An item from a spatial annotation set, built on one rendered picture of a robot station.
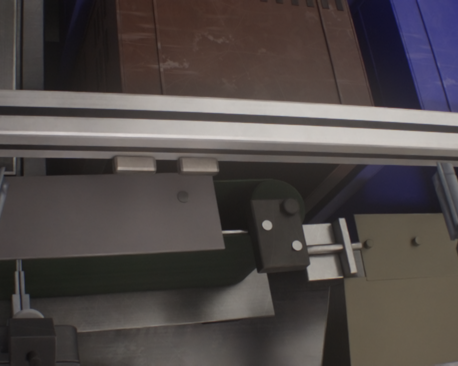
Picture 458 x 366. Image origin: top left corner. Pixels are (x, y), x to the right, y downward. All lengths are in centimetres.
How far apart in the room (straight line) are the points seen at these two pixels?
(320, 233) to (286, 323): 54
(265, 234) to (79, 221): 16
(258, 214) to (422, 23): 34
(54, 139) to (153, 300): 27
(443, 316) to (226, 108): 29
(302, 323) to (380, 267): 53
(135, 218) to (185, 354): 53
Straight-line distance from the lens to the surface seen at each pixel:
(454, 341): 74
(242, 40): 77
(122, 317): 78
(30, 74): 99
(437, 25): 90
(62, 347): 55
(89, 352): 112
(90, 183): 65
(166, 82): 71
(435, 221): 76
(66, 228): 63
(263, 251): 65
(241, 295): 82
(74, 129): 58
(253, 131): 62
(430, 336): 73
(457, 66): 88
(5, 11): 73
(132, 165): 61
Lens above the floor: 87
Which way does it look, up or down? 23 degrees down
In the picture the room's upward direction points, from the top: 172 degrees clockwise
